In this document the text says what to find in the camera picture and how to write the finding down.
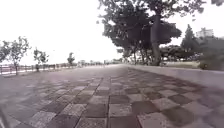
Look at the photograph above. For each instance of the grass strip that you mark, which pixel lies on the grass strip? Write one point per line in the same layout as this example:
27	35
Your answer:
180	64

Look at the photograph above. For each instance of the pale tall building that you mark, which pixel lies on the pale tall building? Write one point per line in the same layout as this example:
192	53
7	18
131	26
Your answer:
205	32

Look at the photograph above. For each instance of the low grey concrete wall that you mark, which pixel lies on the low grey concrete wall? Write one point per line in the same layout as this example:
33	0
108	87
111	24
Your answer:
186	75

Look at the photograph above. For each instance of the dark railing fence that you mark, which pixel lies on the dark railing fence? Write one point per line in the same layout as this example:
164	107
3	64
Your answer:
23	68

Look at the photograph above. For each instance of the row of large trees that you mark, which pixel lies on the row of large trees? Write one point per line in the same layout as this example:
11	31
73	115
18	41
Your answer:
154	26

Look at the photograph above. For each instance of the checkered grey paved path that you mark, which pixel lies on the checkered grey paved path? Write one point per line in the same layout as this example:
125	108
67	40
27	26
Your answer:
110	90

